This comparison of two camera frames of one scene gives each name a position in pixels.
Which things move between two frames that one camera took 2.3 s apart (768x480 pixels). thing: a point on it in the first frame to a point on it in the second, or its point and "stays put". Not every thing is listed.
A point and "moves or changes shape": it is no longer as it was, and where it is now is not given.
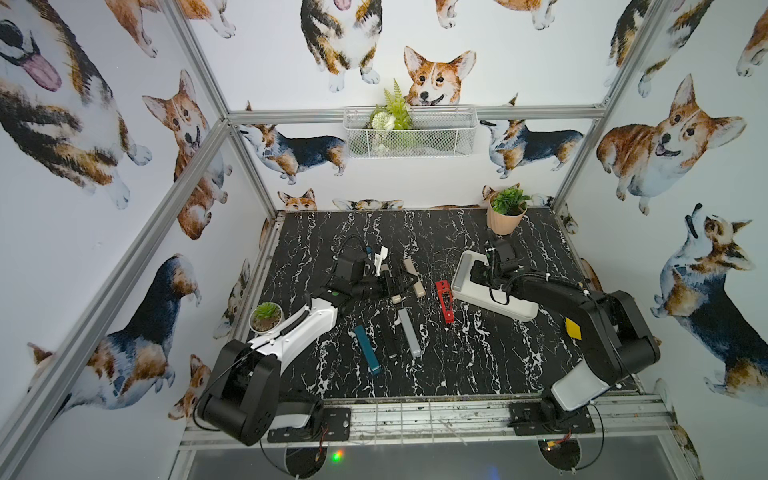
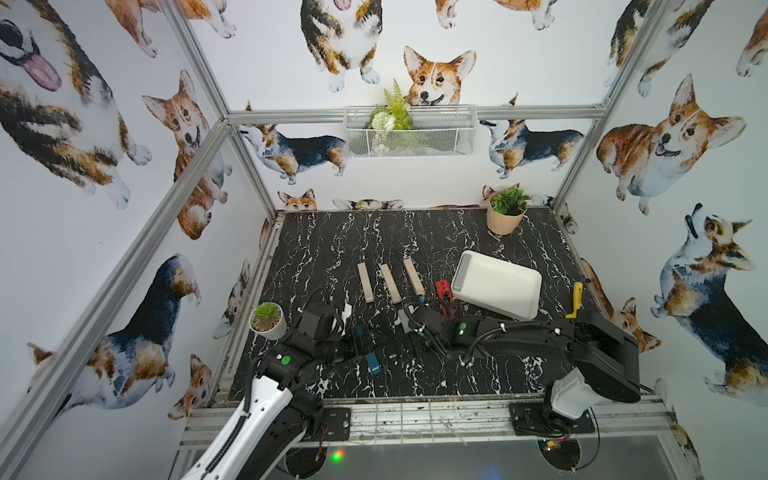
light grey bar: (410, 332) moves or changes shape
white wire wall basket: (402, 132) stays put
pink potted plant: (506, 208) stays put
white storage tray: (465, 289) stays put
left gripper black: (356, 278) to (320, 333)
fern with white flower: (389, 117) stays put
